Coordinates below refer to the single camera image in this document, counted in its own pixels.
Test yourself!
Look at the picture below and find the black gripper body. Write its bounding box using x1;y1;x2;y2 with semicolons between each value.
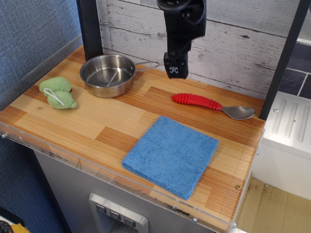
163;0;207;59

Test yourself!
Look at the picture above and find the white grooved cabinet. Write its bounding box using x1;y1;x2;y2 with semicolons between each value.
252;92;311;200

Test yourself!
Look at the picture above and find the red handled metal spoon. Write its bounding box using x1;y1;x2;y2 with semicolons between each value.
172;93;256;120

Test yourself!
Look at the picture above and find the silver dispenser button panel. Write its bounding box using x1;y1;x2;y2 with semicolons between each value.
89;193;149;233

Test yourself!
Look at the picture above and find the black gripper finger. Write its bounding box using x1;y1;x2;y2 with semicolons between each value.
178;53;189;79
163;52;173;78

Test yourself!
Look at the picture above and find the black right frame post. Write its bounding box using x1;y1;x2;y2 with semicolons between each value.
259;0;311;120

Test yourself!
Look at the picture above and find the black left frame post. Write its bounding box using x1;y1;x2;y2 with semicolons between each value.
76;0;103;61

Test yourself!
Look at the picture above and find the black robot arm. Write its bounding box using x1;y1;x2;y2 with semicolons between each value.
157;0;207;79

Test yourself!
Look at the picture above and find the stainless steel pan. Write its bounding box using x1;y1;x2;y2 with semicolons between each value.
79;54;166;99

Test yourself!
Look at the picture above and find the green plush toy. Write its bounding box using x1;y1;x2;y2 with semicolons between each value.
39;76;77;109

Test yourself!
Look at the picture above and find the black frame post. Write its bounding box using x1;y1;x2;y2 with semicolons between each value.
259;0;311;120
76;0;103;61

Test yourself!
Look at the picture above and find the yellow and black object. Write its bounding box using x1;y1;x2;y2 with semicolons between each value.
0;220;30;233

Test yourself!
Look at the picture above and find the clear acrylic edge guard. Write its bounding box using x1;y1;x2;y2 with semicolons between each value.
0;118;264;233

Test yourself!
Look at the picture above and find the blue folded cloth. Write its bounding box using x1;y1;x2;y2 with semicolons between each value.
121;116;219;200

